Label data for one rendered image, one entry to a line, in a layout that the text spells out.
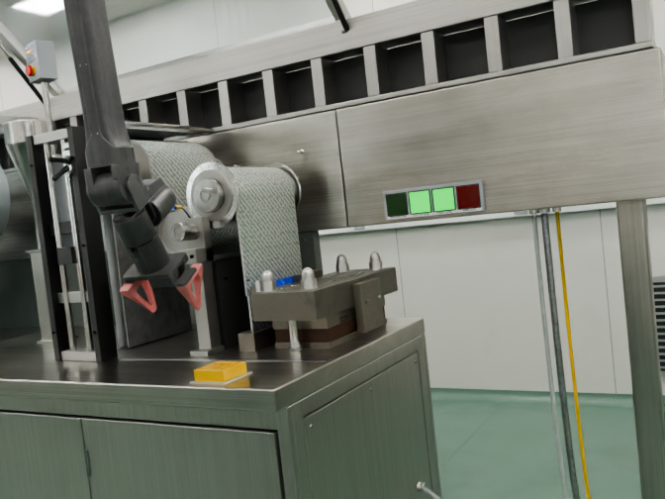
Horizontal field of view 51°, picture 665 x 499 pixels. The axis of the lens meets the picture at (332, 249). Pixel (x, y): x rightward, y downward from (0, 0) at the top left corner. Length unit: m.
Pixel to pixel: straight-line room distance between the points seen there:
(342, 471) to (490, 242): 2.81
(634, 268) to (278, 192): 0.84
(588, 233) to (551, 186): 2.37
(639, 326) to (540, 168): 0.44
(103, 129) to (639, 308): 1.22
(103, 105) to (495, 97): 0.87
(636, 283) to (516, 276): 2.35
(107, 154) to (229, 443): 0.55
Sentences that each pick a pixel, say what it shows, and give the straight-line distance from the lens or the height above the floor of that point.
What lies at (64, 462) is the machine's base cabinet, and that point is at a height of 0.71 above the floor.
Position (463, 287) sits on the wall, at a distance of 4.16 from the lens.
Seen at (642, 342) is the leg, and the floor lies 0.81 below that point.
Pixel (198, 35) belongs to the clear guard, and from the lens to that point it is 2.05.
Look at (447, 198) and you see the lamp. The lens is 1.65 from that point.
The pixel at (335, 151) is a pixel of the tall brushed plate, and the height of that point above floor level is 1.33.
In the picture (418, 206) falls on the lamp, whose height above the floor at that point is 1.18.
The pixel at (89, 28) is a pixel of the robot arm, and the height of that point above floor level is 1.50.
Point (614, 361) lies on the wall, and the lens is 4.04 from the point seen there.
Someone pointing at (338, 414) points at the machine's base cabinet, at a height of 0.79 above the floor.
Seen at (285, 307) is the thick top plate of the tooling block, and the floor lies 1.00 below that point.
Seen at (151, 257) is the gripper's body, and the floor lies 1.14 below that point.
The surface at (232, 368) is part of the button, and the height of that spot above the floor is 0.92.
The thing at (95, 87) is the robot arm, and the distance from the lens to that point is 1.17.
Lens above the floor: 1.18
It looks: 3 degrees down
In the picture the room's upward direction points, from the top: 6 degrees counter-clockwise
